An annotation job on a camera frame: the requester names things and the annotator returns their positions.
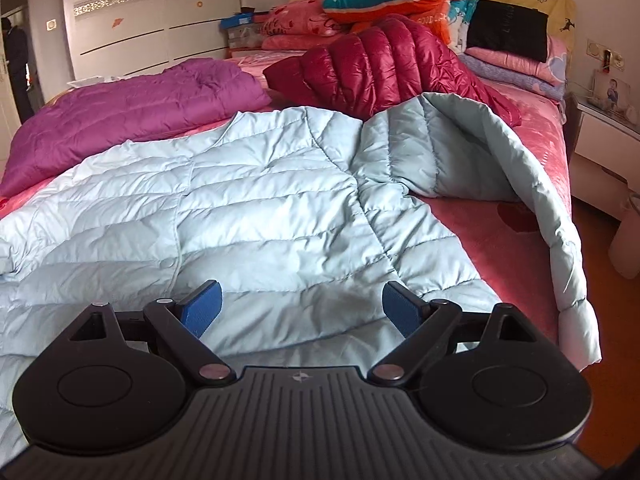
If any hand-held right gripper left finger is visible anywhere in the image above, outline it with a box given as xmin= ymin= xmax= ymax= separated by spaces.
xmin=67 ymin=280 xmax=237 ymax=387

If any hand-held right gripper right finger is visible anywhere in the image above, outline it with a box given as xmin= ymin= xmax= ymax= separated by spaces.
xmin=367 ymin=281 xmax=546 ymax=387

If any light blue down jacket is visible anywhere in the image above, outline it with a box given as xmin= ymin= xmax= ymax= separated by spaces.
xmin=0 ymin=94 xmax=602 ymax=448

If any purple down jacket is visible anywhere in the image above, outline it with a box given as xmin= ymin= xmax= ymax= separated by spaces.
xmin=0 ymin=57 xmax=274 ymax=199

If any dark red down jacket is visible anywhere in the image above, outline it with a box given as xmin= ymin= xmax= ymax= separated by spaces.
xmin=262 ymin=14 xmax=523 ymax=128

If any white nightstand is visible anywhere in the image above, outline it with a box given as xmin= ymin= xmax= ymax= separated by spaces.
xmin=570 ymin=85 xmax=640 ymax=222

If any folded lilac blanket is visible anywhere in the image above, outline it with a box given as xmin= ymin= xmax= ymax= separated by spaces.
xmin=457 ymin=52 xmax=566 ymax=102

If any clear storage box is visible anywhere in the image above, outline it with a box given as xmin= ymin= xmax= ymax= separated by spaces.
xmin=225 ymin=25 xmax=267 ymax=51

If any blue box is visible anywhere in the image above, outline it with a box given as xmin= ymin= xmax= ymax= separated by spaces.
xmin=220 ymin=12 xmax=271 ymax=31

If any pink pillow with white print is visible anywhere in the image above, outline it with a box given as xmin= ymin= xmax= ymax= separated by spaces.
xmin=465 ymin=35 xmax=569 ymax=87

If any black cloth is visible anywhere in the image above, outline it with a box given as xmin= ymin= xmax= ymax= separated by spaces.
xmin=465 ymin=0 xmax=550 ymax=63

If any pink printed pillow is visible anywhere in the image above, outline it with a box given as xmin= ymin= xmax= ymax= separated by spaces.
xmin=260 ymin=0 xmax=364 ymax=52

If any white wardrobe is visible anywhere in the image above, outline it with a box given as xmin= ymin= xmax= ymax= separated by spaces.
xmin=61 ymin=0 xmax=317 ymax=82

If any yellow headboard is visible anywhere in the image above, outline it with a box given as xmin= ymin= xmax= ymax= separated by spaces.
xmin=291 ymin=0 xmax=577 ymax=42

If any photo frame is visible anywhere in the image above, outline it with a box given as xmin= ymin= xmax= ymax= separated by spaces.
xmin=592 ymin=70 xmax=632 ymax=114

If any white door frame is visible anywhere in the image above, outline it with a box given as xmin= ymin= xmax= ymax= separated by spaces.
xmin=0 ymin=0 xmax=37 ymax=128

